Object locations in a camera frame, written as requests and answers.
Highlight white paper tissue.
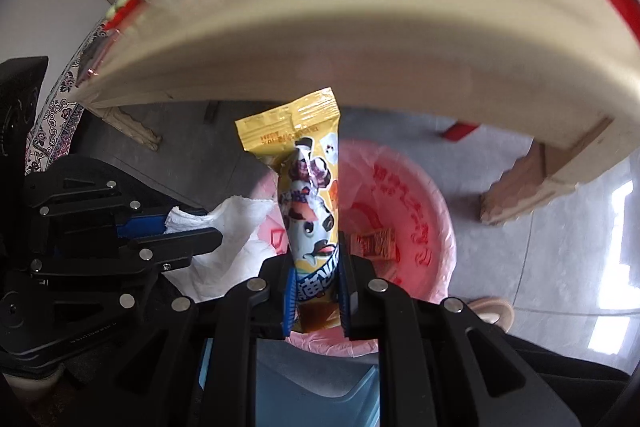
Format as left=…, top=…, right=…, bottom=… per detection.
left=165, top=196, right=281, bottom=304

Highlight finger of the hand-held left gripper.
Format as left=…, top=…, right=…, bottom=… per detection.
left=30, top=228, right=224, bottom=279
left=27, top=158, right=211, bottom=238

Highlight yellow snack packet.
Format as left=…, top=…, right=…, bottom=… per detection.
left=235, top=88, right=351, bottom=336

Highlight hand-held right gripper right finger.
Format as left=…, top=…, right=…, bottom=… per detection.
left=337, top=257, right=583, bottom=427

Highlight person's dark trousers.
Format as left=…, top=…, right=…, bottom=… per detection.
left=500, top=332, right=633, bottom=427

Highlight smartphone with pink case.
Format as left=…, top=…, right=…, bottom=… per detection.
left=75, top=32, right=121, bottom=82

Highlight beige coffee table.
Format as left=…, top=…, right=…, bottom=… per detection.
left=75, top=0, right=640, bottom=228

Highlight small red object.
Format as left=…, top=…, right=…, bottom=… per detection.
left=442, top=121, right=481, bottom=142

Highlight red gold cigarette box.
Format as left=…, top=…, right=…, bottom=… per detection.
left=350, top=229, right=399, bottom=263

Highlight pink lined trash bin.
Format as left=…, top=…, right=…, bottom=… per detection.
left=250, top=139, right=457, bottom=358

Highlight patterned bed cover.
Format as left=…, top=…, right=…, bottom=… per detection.
left=25, top=17, right=108, bottom=176

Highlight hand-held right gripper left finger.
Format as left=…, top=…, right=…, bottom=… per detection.
left=107, top=254, right=297, bottom=427

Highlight person's beige shoe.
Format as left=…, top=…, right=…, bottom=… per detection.
left=467, top=297, right=515, bottom=334

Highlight blue plastic stool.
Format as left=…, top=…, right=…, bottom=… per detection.
left=197, top=337, right=382, bottom=427

